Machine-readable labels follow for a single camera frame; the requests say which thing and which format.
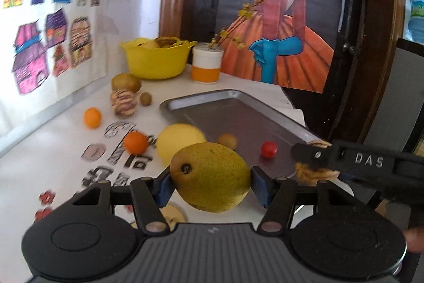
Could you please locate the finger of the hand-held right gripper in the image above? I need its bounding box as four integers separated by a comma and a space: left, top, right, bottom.
338, 170, 424, 204
291, 140, 424, 176

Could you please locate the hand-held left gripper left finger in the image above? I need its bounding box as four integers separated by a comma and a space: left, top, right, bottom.
71, 166, 174, 235

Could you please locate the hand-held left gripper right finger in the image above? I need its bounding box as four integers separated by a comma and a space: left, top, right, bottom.
250, 166, 356, 235

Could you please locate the large yellow-green pear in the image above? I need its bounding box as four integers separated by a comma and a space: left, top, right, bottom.
170, 142, 252, 213

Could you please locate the round yellow fruit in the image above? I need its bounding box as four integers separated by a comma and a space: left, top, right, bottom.
156, 123, 209, 167

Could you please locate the small orange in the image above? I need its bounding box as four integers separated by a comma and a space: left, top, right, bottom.
83, 107, 102, 129
124, 132, 148, 155

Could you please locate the striped pepino melon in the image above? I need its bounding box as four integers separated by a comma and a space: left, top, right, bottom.
295, 140, 342, 186
110, 89, 138, 118

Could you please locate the metal tray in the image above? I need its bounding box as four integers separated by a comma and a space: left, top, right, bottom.
160, 89, 327, 179

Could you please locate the brownish green pear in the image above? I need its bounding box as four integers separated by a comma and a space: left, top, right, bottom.
111, 72, 142, 94

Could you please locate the person's right hand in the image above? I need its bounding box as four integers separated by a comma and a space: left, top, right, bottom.
406, 226, 424, 253

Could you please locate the red cherry tomato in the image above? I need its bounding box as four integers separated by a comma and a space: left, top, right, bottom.
260, 141, 278, 158

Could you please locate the small brown round fruit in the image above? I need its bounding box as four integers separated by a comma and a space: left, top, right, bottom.
217, 133, 238, 151

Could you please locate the grey panel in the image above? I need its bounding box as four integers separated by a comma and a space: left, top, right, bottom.
363, 38, 424, 154

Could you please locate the white printed table mat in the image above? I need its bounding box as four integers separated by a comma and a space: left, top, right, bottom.
0, 64, 305, 237

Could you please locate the metal door latch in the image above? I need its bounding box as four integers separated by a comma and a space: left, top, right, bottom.
343, 41, 361, 55

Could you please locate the yellow plastic bowl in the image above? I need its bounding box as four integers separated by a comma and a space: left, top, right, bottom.
119, 37, 198, 81

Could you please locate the white and orange cup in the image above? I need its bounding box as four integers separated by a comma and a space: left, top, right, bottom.
191, 42, 225, 85

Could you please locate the yellowish fruit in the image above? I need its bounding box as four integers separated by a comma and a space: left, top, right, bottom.
138, 39, 161, 50

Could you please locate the brown striped fruit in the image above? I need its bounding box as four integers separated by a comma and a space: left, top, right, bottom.
156, 36, 181, 48

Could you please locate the coloured houses drawing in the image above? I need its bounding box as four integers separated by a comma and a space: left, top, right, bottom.
0, 0, 110, 138

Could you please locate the wall poster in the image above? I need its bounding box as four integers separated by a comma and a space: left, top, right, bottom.
212, 0, 348, 93

